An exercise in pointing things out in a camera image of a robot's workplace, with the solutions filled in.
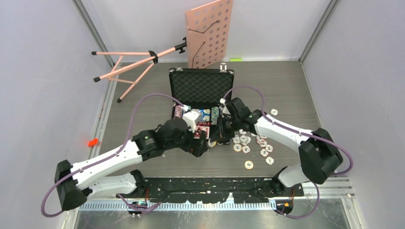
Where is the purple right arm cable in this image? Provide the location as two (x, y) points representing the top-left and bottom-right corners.
(222, 85), (354, 219)

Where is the red playing card deck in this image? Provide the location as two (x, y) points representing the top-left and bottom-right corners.
(194, 126), (210, 139)

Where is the orange clip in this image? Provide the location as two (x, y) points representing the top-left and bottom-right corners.
(87, 138), (98, 147)

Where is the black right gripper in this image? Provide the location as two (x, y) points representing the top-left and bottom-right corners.
(211, 114), (241, 143)

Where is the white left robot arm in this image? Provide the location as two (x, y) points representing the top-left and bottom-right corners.
(54, 119), (210, 211)

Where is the white poker chip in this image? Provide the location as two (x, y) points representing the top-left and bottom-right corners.
(239, 129), (247, 135)
(239, 135), (251, 145)
(270, 109), (278, 116)
(232, 135), (240, 144)

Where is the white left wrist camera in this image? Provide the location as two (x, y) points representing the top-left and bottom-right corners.
(181, 105), (201, 133)

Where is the red white chip stack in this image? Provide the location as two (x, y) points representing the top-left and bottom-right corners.
(173, 105), (183, 118)

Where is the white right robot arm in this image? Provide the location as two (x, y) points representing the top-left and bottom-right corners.
(213, 98), (343, 196)

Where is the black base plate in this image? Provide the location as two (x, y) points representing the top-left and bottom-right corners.
(123, 177), (304, 204)

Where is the yellow poker chip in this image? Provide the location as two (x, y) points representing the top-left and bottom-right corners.
(233, 144), (242, 152)
(244, 160), (254, 170)

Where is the pink music stand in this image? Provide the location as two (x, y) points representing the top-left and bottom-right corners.
(91, 0), (234, 102)

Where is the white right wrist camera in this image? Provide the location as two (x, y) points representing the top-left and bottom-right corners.
(219, 98), (230, 115)

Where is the black poker set case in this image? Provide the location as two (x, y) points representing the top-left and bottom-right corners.
(168, 67), (235, 146)

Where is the green tape piece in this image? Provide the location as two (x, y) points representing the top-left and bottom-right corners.
(229, 58), (243, 62)

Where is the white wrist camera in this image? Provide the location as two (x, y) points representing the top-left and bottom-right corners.
(219, 98), (230, 115)
(181, 105), (201, 133)

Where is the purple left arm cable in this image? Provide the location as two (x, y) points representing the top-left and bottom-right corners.
(41, 92), (191, 218)

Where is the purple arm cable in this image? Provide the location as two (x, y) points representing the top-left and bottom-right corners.
(41, 92), (191, 218)
(222, 85), (354, 219)

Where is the blue playing card deck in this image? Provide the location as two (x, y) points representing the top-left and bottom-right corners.
(194, 109), (211, 122)

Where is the green white chip stack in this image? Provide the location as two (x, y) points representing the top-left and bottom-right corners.
(211, 106), (220, 125)

